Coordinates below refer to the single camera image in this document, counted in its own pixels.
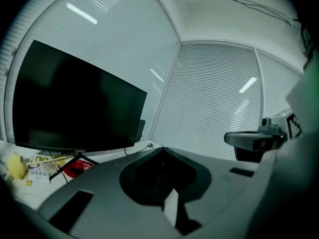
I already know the black speaker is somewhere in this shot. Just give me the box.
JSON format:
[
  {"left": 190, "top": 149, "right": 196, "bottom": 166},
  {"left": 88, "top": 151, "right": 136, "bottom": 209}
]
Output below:
[{"left": 134, "top": 119, "right": 147, "bottom": 143}]

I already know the black cable with connector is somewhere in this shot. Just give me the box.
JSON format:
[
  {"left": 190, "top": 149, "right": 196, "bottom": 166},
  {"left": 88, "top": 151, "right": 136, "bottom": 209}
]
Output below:
[{"left": 124, "top": 142, "right": 156, "bottom": 156}]

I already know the wooden stick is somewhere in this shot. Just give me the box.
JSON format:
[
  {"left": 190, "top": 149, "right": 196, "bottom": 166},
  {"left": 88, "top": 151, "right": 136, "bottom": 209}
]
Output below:
[{"left": 26, "top": 154, "right": 75, "bottom": 165}]

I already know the white snack packet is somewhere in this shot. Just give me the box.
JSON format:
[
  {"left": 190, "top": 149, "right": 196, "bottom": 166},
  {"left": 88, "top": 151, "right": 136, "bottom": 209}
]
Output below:
[{"left": 26, "top": 167, "right": 51, "bottom": 184}]

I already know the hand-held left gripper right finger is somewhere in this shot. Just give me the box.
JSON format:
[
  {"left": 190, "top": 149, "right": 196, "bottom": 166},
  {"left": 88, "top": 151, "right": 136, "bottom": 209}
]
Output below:
[{"left": 162, "top": 147, "right": 265, "bottom": 239}]

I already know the yellow printed wrapper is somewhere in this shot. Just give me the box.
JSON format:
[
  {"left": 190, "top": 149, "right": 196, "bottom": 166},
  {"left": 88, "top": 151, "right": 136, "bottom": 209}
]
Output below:
[{"left": 32, "top": 154, "right": 67, "bottom": 170}]

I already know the black printed T-shirt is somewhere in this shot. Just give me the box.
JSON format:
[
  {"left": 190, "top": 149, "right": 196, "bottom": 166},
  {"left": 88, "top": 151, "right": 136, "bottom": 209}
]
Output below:
[{"left": 298, "top": 8, "right": 319, "bottom": 64}]

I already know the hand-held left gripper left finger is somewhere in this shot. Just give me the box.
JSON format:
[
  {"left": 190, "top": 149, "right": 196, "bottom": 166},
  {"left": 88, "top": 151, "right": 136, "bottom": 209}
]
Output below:
[{"left": 36, "top": 147, "right": 180, "bottom": 239}]

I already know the black headset cable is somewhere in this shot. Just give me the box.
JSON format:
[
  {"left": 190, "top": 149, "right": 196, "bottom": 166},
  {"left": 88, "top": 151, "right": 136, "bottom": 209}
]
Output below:
[{"left": 230, "top": 0, "right": 300, "bottom": 27}]

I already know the black computer monitor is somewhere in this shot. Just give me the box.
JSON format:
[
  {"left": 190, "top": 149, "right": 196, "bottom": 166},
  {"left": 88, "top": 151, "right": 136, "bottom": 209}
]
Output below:
[{"left": 11, "top": 40, "right": 148, "bottom": 181}]

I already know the yellow round toy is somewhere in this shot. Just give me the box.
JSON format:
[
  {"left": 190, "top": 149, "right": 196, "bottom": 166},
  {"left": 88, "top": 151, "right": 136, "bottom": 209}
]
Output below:
[{"left": 6, "top": 152, "right": 27, "bottom": 181}]

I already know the red glossy packet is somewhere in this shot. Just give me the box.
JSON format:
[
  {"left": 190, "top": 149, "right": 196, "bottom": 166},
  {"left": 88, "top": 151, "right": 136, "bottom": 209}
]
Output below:
[{"left": 62, "top": 159, "right": 95, "bottom": 178}]

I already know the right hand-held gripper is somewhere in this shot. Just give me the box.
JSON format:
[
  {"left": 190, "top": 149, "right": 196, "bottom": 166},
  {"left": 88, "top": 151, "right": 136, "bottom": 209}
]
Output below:
[{"left": 223, "top": 108, "right": 304, "bottom": 163}]

